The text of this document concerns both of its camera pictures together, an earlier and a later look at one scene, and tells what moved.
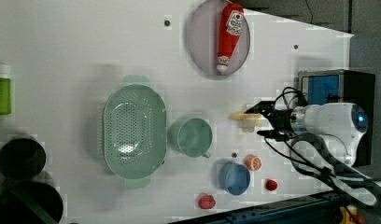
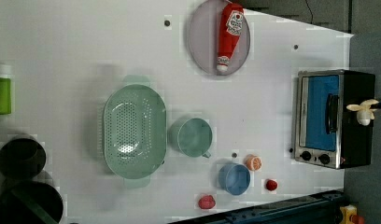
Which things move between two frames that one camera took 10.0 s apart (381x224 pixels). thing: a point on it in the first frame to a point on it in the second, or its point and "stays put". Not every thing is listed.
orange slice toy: x=253 y=161 stays put
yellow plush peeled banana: x=247 y=121 to x=364 y=113
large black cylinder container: x=28 y=203 stays put
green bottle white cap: x=2 y=91 stays put
